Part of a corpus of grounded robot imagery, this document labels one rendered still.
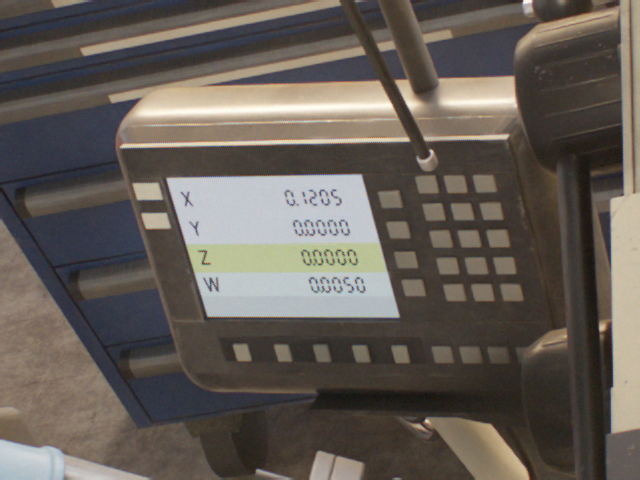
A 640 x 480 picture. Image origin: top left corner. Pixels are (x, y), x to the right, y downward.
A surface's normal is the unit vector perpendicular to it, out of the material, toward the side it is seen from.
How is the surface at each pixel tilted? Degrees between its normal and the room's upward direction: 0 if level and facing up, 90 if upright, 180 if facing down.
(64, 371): 0
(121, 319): 90
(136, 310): 90
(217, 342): 70
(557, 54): 11
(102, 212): 90
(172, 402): 90
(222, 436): 51
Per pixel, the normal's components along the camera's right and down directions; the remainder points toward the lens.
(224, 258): -0.39, 0.51
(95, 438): -0.36, -0.64
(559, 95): -0.30, 0.00
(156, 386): -0.11, 0.75
